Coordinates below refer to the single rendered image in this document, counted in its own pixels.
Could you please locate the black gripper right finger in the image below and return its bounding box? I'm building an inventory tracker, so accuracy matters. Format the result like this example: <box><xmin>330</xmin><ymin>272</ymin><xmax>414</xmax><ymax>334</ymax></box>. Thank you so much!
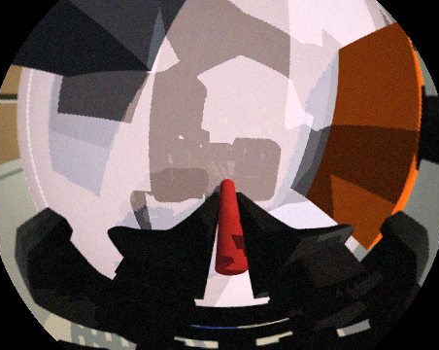
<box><xmin>236</xmin><ymin>192</ymin><xmax>355</xmax><ymax>299</ymax></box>

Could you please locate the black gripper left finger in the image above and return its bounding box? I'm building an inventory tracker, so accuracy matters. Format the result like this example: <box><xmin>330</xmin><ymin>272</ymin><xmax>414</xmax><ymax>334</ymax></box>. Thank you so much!
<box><xmin>107</xmin><ymin>192</ymin><xmax>220</xmax><ymax>299</ymax></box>

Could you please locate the red peg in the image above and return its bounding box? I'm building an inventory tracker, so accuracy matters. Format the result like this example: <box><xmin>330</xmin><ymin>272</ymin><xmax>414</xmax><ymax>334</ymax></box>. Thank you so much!
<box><xmin>215</xmin><ymin>179</ymin><xmax>248</xmax><ymax>276</ymax></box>

